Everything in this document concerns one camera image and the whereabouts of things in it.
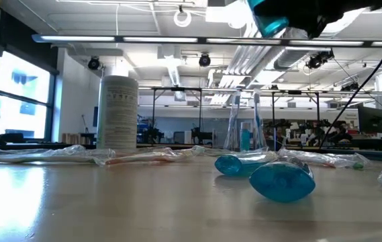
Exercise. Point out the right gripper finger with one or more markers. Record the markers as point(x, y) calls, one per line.
point(288, 8)

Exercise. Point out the green toothbrush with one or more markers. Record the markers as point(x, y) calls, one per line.
point(53, 157)

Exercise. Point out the background black robot arm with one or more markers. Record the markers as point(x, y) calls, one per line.
point(201, 134)
point(153, 134)

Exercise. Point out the black overhead beam with lights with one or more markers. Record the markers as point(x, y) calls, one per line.
point(202, 40)

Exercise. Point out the black monitor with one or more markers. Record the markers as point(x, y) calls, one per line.
point(372, 119)

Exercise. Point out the person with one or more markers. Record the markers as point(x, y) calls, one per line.
point(343, 132)

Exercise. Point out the clear acrylic organiser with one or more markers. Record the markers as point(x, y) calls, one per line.
point(264, 144)

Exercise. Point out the white wipes canister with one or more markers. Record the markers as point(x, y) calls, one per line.
point(118, 114)

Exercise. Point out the large window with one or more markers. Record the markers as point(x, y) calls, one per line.
point(19, 117)

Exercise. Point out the silver ventilation duct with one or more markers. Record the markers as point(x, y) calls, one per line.
point(288, 57)

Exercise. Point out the black ceiling camera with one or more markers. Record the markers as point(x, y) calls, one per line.
point(204, 60)
point(315, 61)
point(94, 64)

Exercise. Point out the black neighbouring rig frame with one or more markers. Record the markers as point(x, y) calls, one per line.
point(177, 89)

